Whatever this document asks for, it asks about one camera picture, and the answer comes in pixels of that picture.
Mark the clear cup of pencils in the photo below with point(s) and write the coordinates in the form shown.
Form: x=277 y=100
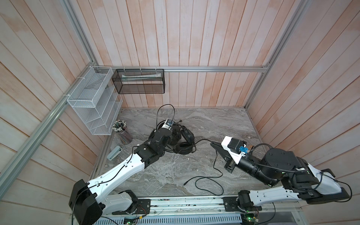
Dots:
x=120 y=127

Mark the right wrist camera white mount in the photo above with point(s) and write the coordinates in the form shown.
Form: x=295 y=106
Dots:
x=236 y=148

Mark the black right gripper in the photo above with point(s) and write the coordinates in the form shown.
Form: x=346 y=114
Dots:
x=229 y=165

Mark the black wire mesh wall basket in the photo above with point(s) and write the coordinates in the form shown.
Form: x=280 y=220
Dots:
x=139 y=87

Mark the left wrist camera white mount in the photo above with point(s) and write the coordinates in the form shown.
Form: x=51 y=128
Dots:
x=168 y=124

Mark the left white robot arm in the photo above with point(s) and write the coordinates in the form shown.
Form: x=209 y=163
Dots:
x=91 y=200

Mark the white wire mesh wall shelf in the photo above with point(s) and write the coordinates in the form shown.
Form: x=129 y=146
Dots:
x=95 y=100

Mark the small black wired headphones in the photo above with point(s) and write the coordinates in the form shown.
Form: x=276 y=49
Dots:
x=188 y=145

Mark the papers in black basket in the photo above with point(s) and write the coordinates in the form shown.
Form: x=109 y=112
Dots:
x=135 y=78

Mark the large black gaming headset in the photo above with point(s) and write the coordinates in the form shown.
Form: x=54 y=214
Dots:
x=176 y=132

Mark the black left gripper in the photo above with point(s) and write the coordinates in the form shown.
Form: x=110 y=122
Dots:
x=152 y=136

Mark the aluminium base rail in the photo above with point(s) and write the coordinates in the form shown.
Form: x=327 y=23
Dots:
x=205 y=210

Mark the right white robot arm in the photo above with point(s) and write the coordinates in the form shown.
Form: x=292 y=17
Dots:
x=289 y=177

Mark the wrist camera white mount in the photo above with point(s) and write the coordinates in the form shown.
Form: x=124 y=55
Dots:
x=168 y=124
x=236 y=148

